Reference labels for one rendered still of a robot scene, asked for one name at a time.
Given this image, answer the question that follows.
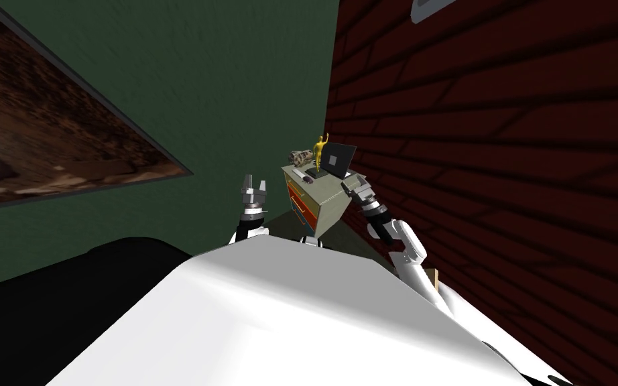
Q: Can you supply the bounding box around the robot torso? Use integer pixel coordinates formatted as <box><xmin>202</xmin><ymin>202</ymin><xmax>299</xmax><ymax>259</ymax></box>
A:
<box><xmin>46</xmin><ymin>234</ymin><xmax>533</xmax><ymax>386</ymax></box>

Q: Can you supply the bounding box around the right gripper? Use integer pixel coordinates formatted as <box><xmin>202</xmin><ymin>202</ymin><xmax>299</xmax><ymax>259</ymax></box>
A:
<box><xmin>341</xmin><ymin>173</ymin><xmax>373</xmax><ymax>204</ymax></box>

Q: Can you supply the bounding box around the black laptop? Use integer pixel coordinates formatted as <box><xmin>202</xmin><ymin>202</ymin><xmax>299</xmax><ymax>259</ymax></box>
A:
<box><xmin>304</xmin><ymin>143</ymin><xmax>358</xmax><ymax>180</ymax></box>

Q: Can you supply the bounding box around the brown framed wall picture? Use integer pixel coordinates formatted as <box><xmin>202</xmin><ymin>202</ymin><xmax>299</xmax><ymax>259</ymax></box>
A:
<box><xmin>0</xmin><ymin>0</ymin><xmax>194</xmax><ymax>215</ymax></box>

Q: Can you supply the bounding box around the yellow figurine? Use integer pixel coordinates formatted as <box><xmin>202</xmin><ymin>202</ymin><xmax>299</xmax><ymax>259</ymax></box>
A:
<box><xmin>311</xmin><ymin>132</ymin><xmax>330</xmax><ymax>172</ymax></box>

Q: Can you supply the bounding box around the grey cabinet with orange drawers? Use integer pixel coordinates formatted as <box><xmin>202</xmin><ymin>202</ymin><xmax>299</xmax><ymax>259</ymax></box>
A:
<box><xmin>281</xmin><ymin>160</ymin><xmax>365</xmax><ymax>240</ymax></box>

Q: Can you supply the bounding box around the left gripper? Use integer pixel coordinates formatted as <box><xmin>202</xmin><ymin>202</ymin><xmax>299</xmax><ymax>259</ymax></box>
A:
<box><xmin>239</xmin><ymin>174</ymin><xmax>268</xmax><ymax>214</ymax></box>

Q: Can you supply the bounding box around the brown mottled object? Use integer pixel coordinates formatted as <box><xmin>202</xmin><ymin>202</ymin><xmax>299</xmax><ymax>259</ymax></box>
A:
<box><xmin>287</xmin><ymin>149</ymin><xmax>316</xmax><ymax>168</ymax></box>

